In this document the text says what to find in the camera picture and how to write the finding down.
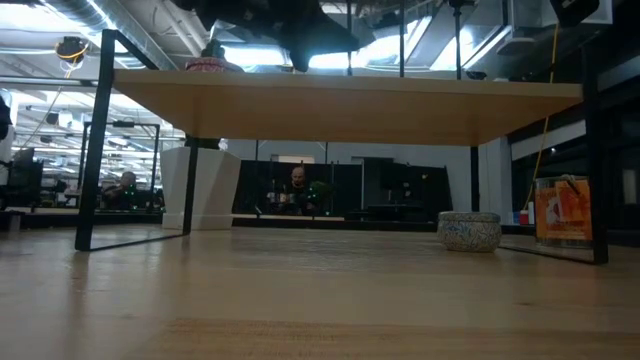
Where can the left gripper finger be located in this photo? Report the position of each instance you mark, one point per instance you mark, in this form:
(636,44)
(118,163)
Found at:
(315,42)

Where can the black partition screen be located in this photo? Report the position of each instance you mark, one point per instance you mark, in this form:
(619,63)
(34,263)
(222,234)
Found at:
(390,190)

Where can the white speckled bowl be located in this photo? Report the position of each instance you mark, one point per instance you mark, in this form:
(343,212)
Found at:
(470,232)

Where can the red box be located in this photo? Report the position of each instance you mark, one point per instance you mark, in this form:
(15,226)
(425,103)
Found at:
(524,217)

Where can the wooden shelf riser black legs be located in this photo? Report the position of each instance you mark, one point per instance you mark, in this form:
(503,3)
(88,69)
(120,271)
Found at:
(350,115)

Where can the pink patterned candle tin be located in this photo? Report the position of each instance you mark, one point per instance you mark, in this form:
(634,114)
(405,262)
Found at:
(214,66)

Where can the person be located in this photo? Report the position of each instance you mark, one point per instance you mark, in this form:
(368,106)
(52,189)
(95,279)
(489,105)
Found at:
(125,190)
(298,184)

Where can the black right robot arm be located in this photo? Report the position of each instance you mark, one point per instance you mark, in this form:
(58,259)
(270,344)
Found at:
(575,12)

